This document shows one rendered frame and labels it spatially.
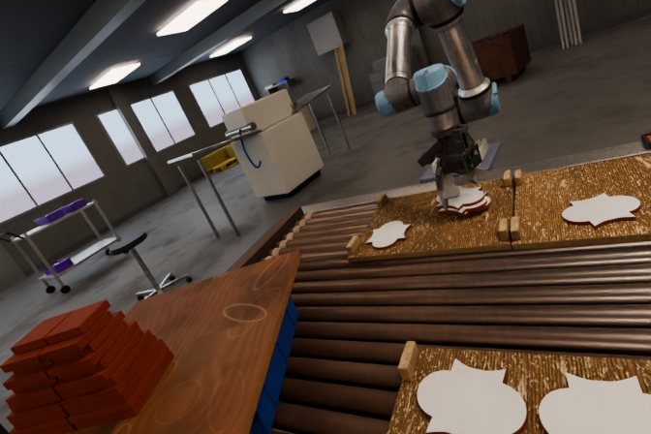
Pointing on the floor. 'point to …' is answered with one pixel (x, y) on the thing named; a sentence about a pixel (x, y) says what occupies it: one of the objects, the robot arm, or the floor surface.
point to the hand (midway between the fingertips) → (459, 197)
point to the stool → (144, 263)
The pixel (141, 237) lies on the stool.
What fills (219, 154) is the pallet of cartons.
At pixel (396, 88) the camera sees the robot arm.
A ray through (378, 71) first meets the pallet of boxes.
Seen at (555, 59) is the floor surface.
